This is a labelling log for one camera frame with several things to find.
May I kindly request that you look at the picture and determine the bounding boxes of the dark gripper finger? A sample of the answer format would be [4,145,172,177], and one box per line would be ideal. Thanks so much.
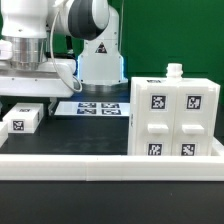
[48,97,57,116]

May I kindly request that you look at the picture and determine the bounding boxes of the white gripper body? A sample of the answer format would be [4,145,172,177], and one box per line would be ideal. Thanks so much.
[0,39,76,98]

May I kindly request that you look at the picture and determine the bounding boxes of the white cabinet top block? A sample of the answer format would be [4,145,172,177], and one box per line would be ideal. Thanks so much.
[3,103,44,133]

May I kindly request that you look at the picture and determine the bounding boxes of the white cabinet door panel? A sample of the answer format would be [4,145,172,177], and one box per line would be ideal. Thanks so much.
[172,83,219,156]
[136,84,176,156]

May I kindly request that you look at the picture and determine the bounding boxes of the white cabinet body box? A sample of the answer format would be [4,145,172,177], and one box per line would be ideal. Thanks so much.
[127,62,221,157]

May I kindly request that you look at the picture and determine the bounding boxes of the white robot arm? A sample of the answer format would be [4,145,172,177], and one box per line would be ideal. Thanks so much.
[0,0,127,100]

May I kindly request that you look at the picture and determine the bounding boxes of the white fiducial marker sheet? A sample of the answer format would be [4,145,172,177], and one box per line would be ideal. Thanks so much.
[55,101,130,117]

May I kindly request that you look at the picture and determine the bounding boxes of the white U-shaped fence frame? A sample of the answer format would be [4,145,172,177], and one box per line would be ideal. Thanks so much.
[0,120,224,181]

